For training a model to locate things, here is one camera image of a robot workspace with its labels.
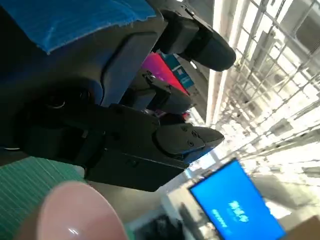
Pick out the black left hand, blue tape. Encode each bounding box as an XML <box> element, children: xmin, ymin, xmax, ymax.
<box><xmin>0</xmin><ymin>0</ymin><xmax>237</xmax><ymax>193</ymax></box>

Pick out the pink bowl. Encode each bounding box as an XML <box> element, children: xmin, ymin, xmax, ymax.
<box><xmin>17</xmin><ymin>180</ymin><xmax>124</xmax><ymax>240</ymax></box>

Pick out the red and purple poster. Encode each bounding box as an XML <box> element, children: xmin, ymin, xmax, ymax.
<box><xmin>140</xmin><ymin>51</ymin><xmax>195</xmax><ymax>98</ymax></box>

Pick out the green cutting mat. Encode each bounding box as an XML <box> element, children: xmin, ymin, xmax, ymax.
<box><xmin>0</xmin><ymin>156</ymin><xmax>90</xmax><ymax>240</ymax></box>

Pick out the blue computer monitor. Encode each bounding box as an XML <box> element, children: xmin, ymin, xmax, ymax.
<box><xmin>188</xmin><ymin>158</ymin><xmax>288</xmax><ymax>240</ymax></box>

